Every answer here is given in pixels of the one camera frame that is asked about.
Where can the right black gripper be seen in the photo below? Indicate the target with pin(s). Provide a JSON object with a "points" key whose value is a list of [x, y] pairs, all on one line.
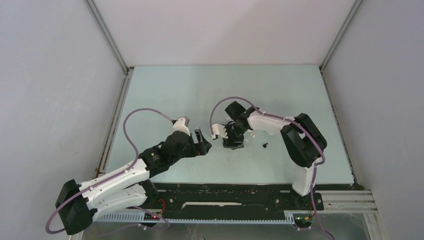
{"points": [[229, 142]]}

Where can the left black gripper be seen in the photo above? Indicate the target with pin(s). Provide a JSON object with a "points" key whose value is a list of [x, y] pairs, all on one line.
{"points": [[201, 148]]}

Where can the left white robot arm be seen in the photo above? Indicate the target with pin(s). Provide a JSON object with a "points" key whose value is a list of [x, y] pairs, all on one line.
{"points": [[79, 204]]}

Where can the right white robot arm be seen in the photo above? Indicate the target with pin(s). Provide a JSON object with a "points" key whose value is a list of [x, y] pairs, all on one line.
{"points": [[304, 142]]}

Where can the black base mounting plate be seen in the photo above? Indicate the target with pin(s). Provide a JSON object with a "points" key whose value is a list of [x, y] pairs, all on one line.
{"points": [[230, 201]]}

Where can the aluminium extrusion base right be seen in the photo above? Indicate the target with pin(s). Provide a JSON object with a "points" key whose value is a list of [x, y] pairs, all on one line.
{"points": [[348, 202]]}

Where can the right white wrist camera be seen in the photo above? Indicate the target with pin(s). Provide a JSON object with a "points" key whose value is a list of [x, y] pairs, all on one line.
{"points": [[218, 130]]}

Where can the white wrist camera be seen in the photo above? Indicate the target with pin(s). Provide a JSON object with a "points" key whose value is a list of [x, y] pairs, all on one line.
{"points": [[218, 130], [181, 125]]}

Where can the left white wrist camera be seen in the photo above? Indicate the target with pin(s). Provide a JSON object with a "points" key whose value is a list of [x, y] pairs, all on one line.
{"points": [[181, 125]]}

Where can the left aluminium frame post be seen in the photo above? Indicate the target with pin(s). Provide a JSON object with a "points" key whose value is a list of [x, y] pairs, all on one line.
{"points": [[107, 35]]}

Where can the aluminium frame post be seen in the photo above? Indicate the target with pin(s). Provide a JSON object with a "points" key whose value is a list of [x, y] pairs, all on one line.
{"points": [[340, 34], [107, 35]]}

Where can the white cable duct rail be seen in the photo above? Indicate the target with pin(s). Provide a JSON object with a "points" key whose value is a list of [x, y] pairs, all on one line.
{"points": [[142, 217]]}

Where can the right aluminium frame post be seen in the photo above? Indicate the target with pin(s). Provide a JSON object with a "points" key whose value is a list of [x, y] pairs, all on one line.
{"points": [[340, 34]]}

